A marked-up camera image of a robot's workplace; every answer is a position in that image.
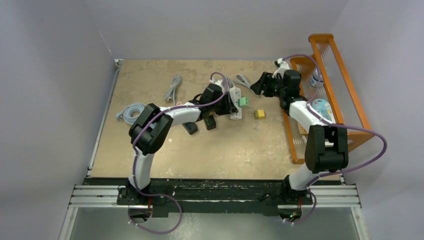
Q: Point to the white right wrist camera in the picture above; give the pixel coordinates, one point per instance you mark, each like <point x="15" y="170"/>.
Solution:
<point x="281" y="66"/>

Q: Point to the orange wooden rack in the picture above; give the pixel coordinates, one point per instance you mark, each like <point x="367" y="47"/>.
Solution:
<point x="338" y="90"/>

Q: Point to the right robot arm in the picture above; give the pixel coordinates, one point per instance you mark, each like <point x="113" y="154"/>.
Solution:
<point x="326" y="148"/>

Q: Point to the blue packaged item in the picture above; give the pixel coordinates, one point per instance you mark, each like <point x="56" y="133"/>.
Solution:
<point x="324" y="108"/>

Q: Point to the white power strip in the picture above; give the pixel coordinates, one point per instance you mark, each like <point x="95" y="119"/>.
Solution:
<point x="235" y="95"/>

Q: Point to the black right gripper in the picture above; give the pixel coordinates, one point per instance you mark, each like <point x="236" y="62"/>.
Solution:
<point x="265" y="80"/>

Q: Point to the black strip with pink plugs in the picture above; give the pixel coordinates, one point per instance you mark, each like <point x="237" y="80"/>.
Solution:
<point x="190" y="127"/>

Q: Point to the green plug adapter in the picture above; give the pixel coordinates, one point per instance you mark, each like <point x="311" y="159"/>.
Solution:
<point x="243" y="102"/>

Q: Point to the yellow plug adapter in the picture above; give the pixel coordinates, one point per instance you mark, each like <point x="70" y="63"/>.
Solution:
<point x="259" y="114"/>

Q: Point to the aluminium table edge rail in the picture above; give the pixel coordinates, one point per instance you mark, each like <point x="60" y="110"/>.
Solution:
<point x="118" y="66"/>

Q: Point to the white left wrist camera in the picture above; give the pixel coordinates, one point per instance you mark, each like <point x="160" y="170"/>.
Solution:
<point x="219" y="82"/>

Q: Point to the black strip with green USB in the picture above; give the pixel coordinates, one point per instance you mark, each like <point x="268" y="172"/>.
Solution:
<point x="210" y="122"/>

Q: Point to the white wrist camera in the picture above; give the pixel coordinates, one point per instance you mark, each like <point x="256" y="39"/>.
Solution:
<point x="219" y="82"/>
<point x="281" y="66"/>

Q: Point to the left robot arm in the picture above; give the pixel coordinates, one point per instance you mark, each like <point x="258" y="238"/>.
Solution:
<point x="151" y="128"/>

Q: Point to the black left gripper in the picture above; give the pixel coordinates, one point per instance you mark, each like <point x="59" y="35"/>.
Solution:
<point x="229" y="108"/>

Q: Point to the black aluminium robot base frame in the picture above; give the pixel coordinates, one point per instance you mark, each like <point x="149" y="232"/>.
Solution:
<point x="213" y="196"/>

